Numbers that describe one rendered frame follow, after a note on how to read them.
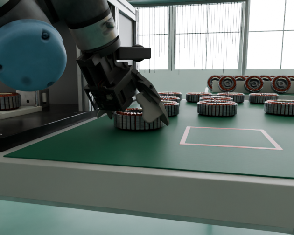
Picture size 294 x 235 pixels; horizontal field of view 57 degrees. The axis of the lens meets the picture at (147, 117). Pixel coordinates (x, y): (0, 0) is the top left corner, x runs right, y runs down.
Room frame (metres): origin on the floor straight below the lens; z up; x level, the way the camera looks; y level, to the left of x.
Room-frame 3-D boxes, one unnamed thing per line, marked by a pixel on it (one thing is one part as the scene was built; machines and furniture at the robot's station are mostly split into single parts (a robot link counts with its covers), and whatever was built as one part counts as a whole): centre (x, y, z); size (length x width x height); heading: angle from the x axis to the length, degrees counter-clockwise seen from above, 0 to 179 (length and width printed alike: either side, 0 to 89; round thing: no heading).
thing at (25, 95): (0.80, 0.34, 0.80); 0.08 x 0.05 x 0.06; 77
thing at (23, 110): (0.66, 0.37, 0.78); 0.15 x 0.15 x 0.01; 77
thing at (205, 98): (0.95, -0.24, 0.77); 0.11 x 0.11 x 0.04
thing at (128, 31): (1.00, 0.08, 0.91); 0.28 x 0.03 x 0.32; 167
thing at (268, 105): (0.80, -0.41, 0.77); 0.11 x 0.11 x 0.04
